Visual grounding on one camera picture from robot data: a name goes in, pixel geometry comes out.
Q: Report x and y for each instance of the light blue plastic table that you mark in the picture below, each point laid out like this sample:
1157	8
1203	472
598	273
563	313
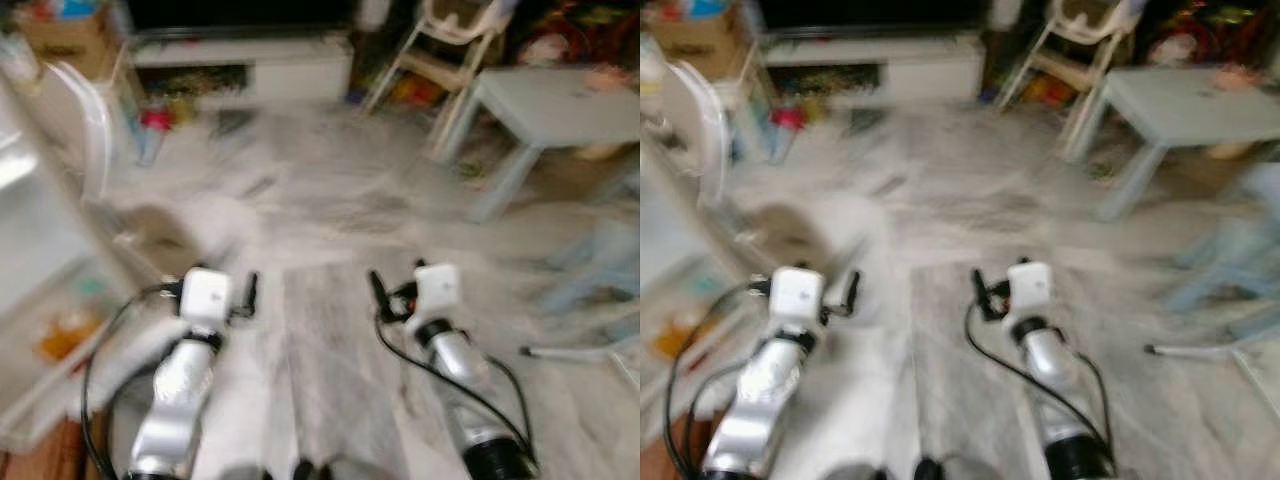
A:
560	105
1190	105

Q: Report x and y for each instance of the grey robot leg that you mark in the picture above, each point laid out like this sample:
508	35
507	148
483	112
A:
850	473
350	470
965	470

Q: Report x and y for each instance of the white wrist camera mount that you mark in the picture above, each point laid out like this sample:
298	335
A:
798	295
437	288
1030	288
207	295

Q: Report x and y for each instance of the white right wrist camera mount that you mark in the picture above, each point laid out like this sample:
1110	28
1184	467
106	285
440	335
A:
1030	288
437	288

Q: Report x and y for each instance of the brown cardboard box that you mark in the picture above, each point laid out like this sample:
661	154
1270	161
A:
65	45
700	45

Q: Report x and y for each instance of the white TV cabinet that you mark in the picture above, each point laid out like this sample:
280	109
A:
935	72
300	75

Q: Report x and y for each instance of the white tube black tip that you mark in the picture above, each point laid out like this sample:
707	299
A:
580	352
1190	350

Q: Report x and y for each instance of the white high chair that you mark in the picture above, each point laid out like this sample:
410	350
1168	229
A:
1085	28
450	30

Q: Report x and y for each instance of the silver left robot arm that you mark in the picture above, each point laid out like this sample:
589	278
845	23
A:
180	390
765	390

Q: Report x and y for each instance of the pink ball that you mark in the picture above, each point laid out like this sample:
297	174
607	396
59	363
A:
156	118
790	118

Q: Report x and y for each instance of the grey robot right leg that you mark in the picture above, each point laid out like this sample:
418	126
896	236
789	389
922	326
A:
350	470
965	470

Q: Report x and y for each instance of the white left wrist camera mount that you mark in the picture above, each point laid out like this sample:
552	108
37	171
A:
798	295
207	295

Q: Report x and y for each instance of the grey robot left leg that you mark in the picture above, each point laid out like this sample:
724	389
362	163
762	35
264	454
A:
850	473

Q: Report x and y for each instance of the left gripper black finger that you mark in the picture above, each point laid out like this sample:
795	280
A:
851	290
251	290

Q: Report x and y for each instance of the black television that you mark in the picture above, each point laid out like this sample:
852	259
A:
240	15
870	14

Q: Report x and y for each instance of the pink toy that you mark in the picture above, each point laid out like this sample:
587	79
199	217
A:
1240	77
610	78

